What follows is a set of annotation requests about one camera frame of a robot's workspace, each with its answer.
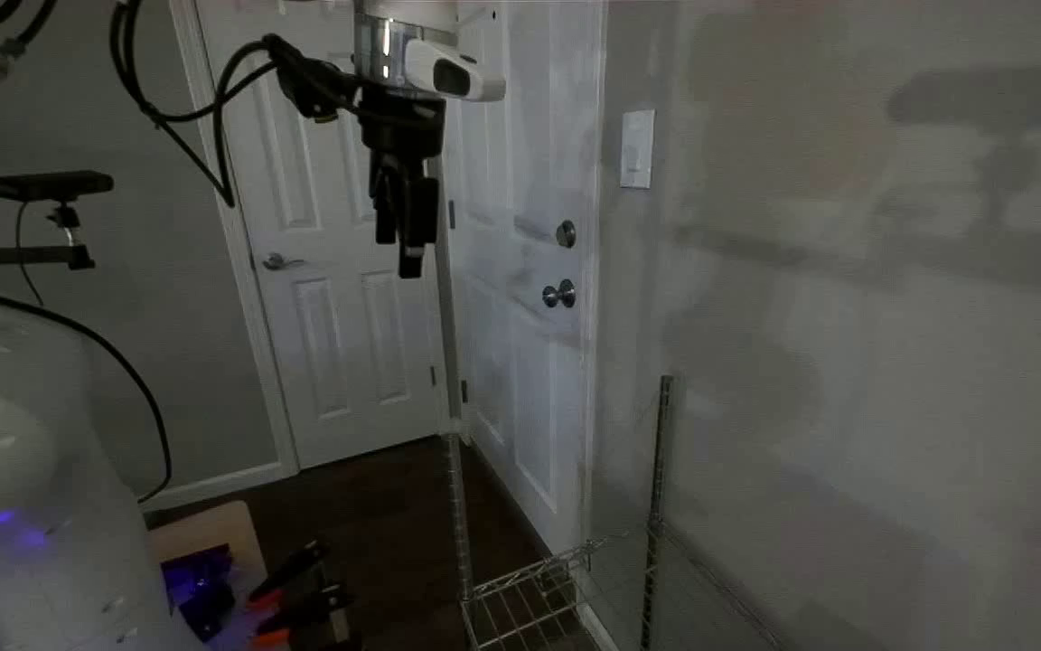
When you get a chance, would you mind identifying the metal wire rack post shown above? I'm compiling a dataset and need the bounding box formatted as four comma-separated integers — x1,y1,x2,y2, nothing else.
432,204,478,651
640,372,678,651

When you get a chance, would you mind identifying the orange and black clamp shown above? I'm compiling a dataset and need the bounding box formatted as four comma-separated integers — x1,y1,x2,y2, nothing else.
229,536,353,651

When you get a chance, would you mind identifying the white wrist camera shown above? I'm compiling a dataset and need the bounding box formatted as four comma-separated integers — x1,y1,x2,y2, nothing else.
406,9,511,106

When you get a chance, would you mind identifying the white door with lever handle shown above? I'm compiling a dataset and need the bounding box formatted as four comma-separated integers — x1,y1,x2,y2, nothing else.
189,0,457,474

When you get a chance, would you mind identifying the white rocker light switch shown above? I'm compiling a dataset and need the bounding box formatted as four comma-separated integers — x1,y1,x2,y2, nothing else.
614,106,659,194

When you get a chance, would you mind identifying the round metal door knob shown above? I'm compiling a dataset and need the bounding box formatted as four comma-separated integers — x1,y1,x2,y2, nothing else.
538,276,578,314

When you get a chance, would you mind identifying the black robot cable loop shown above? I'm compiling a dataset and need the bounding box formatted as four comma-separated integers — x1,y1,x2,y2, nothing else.
110,0,367,211

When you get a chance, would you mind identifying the white wire rack shelf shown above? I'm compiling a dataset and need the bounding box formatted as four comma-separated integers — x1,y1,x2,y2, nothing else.
460,543,601,651

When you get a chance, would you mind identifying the black camera on stand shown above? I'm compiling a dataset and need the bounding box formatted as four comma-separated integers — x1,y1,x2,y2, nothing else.
0,168,120,208

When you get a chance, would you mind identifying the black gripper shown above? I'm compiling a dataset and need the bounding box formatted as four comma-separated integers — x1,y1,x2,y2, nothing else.
353,84,452,281

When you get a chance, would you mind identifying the thin black camera cable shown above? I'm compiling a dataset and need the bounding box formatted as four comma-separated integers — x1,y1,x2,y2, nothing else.
0,198,176,507

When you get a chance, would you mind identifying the wooden board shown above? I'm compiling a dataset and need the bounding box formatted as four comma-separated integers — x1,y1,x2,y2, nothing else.
140,497,275,610

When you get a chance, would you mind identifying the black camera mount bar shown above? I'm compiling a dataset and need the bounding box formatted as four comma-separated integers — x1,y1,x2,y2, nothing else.
0,244,99,276

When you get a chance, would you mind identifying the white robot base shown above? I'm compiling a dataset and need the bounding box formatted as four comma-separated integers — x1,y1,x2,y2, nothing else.
0,297,207,651

